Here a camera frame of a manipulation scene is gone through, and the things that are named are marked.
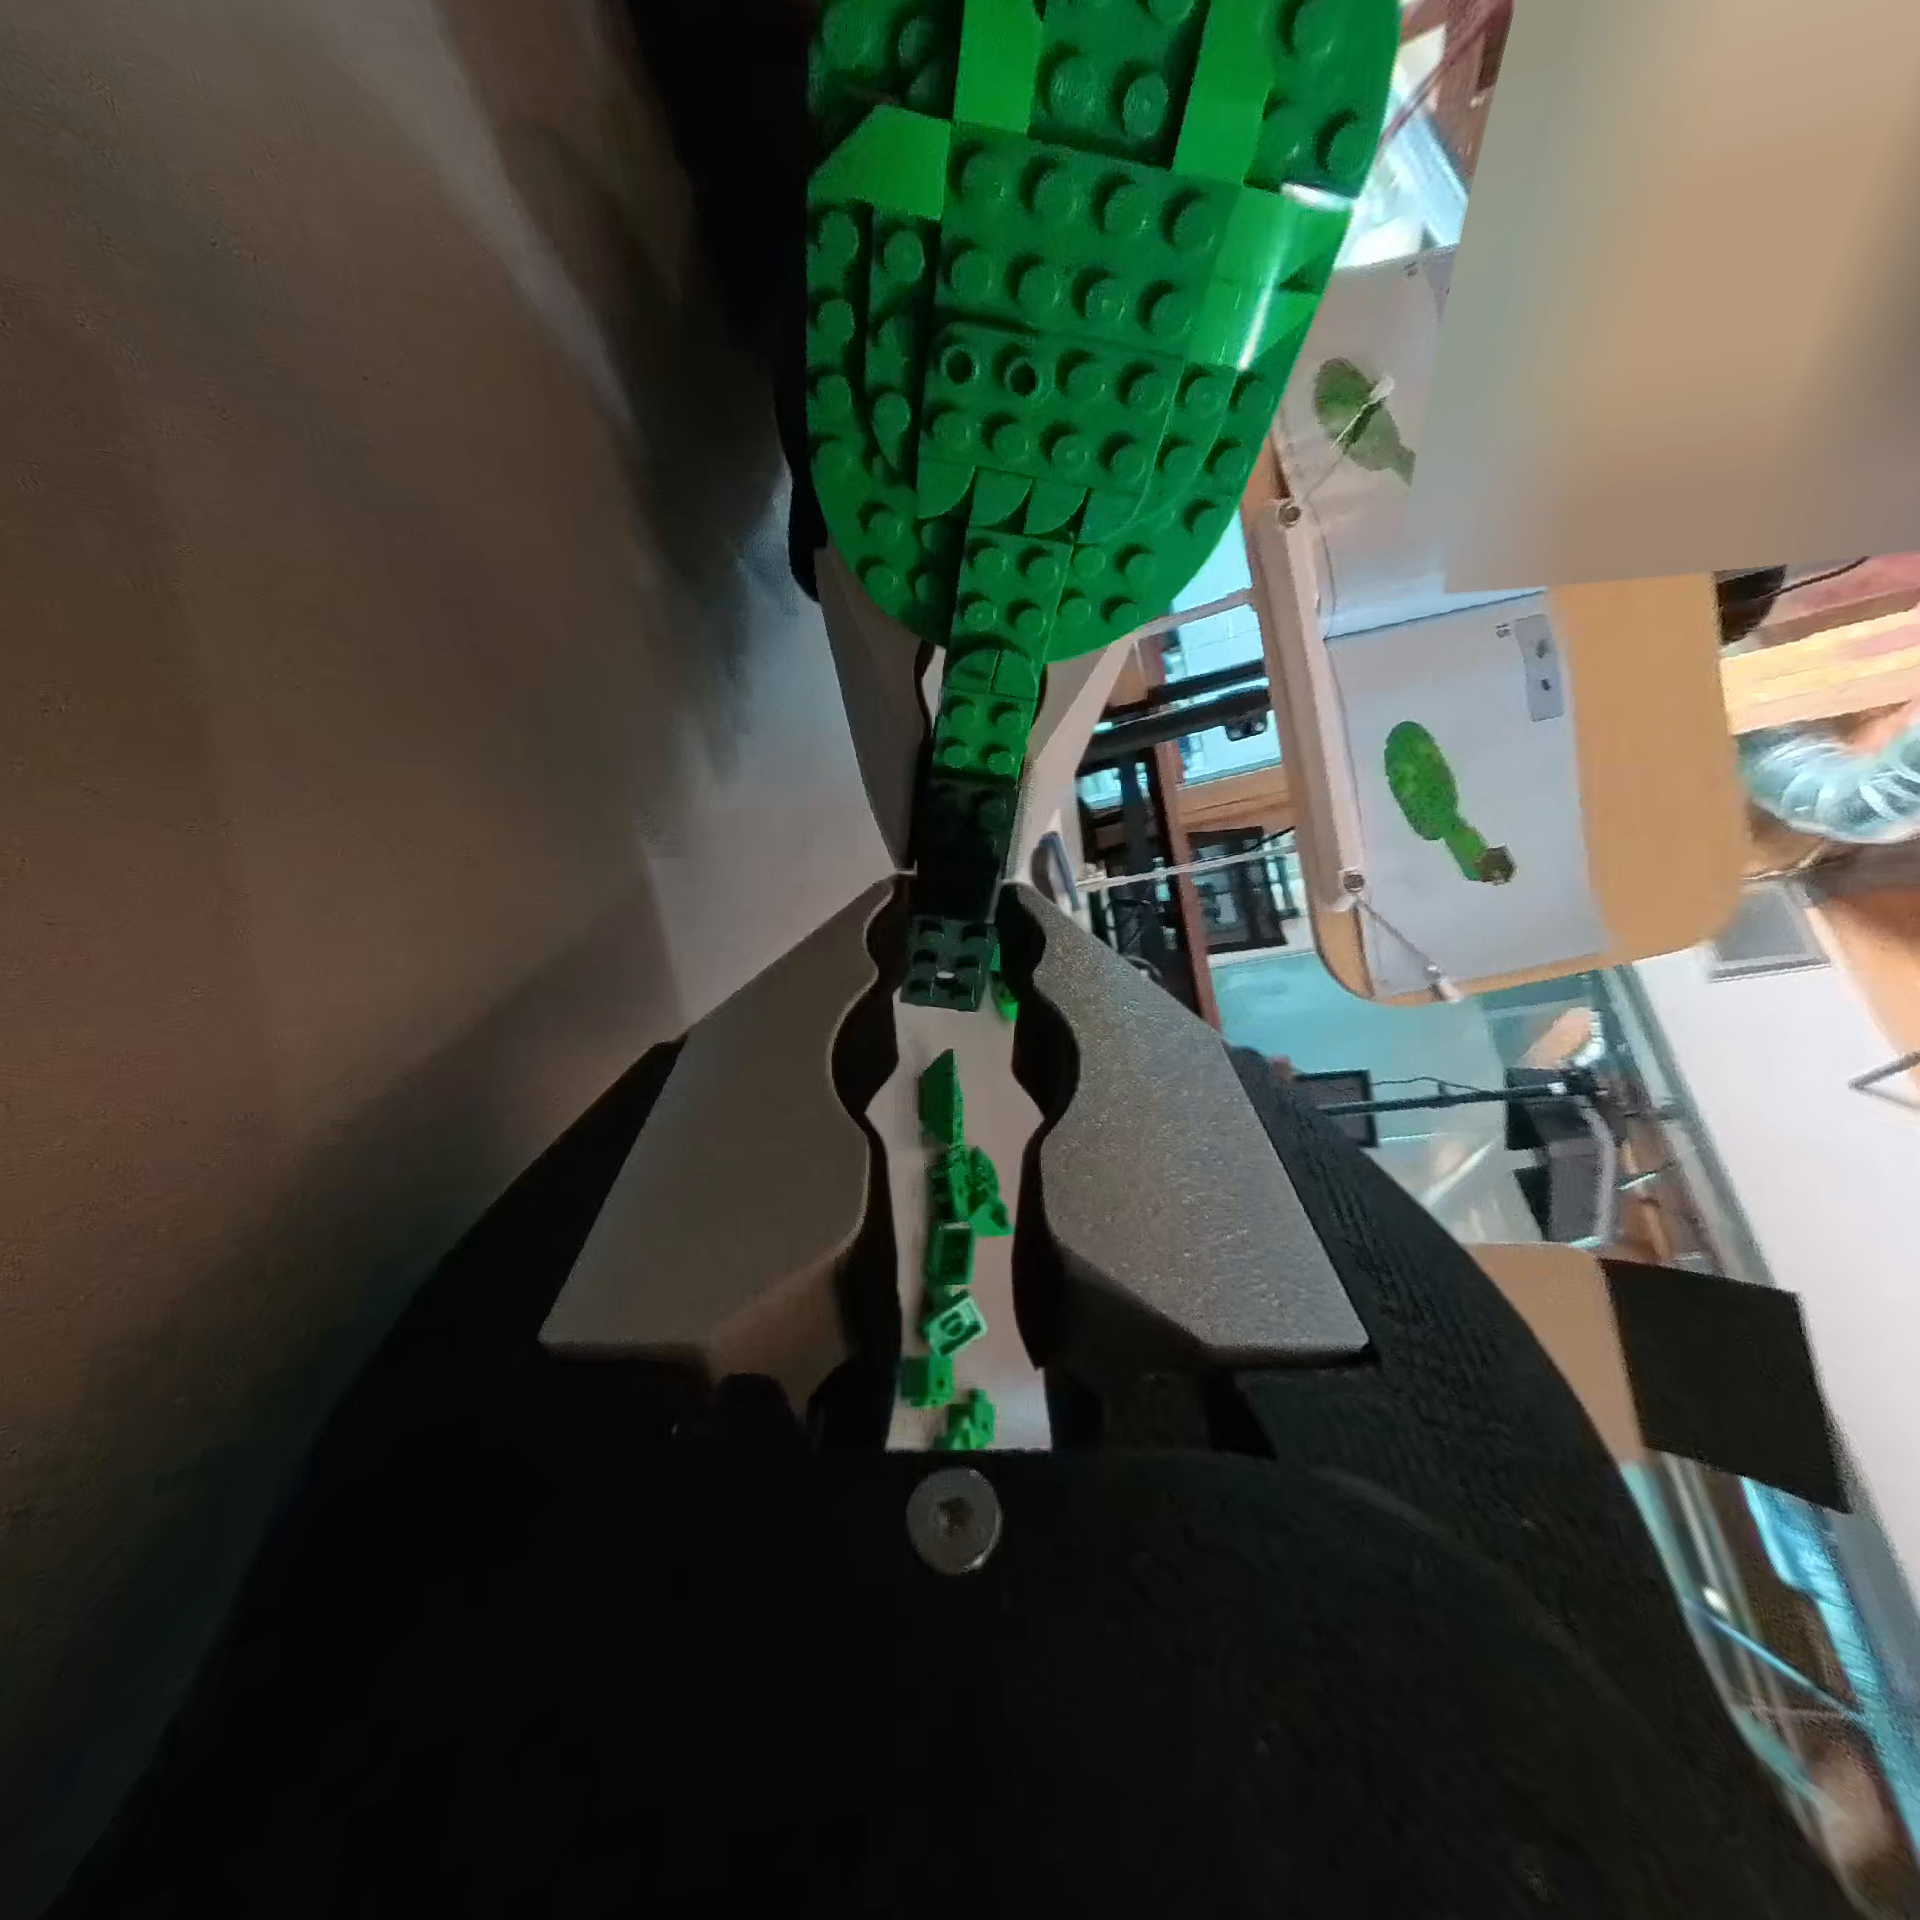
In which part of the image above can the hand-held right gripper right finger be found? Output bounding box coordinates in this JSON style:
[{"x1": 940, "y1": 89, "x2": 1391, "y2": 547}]
[{"x1": 996, "y1": 884, "x2": 1369, "y2": 1378}]

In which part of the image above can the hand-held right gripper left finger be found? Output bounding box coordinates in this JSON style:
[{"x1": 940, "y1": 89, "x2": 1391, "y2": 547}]
[{"x1": 537, "y1": 874, "x2": 905, "y2": 1423}]

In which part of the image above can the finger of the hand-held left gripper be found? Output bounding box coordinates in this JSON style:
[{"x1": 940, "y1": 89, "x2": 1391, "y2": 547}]
[
  {"x1": 1006, "y1": 627, "x2": 1144, "y2": 889},
  {"x1": 815, "y1": 558, "x2": 940, "y2": 875}
]

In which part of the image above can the green brick leaf model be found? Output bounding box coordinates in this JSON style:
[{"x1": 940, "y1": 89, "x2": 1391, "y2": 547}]
[{"x1": 801, "y1": 0, "x2": 1404, "y2": 1011}]

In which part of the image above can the grey desk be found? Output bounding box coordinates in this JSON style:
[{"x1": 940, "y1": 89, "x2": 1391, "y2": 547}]
[{"x1": 0, "y1": 0, "x2": 1051, "y2": 1920}]

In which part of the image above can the white book stand ledge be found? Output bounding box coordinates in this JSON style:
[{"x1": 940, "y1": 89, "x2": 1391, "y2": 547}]
[{"x1": 1248, "y1": 503, "x2": 1451, "y2": 1001}]

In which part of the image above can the pile of small green bricks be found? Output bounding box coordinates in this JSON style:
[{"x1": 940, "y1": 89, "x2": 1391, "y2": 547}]
[{"x1": 892, "y1": 982, "x2": 1024, "y2": 1451}]

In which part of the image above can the small wooden board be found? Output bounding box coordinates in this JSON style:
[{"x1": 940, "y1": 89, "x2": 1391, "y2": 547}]
[{"x1": 1467, "y1": 1241, "x2": 1655, "y2": 1467}]

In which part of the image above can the open instruction booklet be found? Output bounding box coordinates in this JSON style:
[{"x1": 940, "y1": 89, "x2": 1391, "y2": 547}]
[{"x1": 1276, "y1": 246, "x2": 1616, "y2": 1001}]

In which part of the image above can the black flat panel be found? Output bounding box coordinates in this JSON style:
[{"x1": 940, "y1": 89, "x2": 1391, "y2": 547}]
[{"x1": 1592, "y1": 1257, "x2": 1856, "y2": 1514}]

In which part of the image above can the wooden book stand board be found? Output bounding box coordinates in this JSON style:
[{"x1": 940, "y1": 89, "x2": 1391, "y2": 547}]
[{"x1": 1245, "y1": 435, "x2": 1752, "y2": 1011}]

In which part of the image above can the silver flexible duct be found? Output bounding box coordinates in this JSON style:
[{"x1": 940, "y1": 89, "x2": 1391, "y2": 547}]
[{"x1": 1736, "y1": 718, "x2": 1920, "y2": 845}]

